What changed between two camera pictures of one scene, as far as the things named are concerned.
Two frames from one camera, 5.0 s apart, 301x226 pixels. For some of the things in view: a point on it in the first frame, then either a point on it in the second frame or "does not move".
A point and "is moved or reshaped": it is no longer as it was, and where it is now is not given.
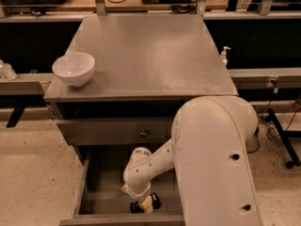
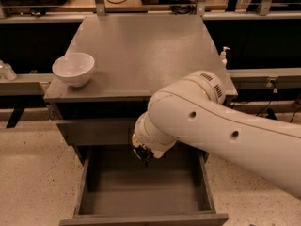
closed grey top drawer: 117,132 does not move
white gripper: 140,194 to 140,136
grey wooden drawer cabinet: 146,68 does not move
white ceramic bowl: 74,68 does not move
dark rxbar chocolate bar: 136,208 is moved or reshaped
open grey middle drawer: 102,201 does not move
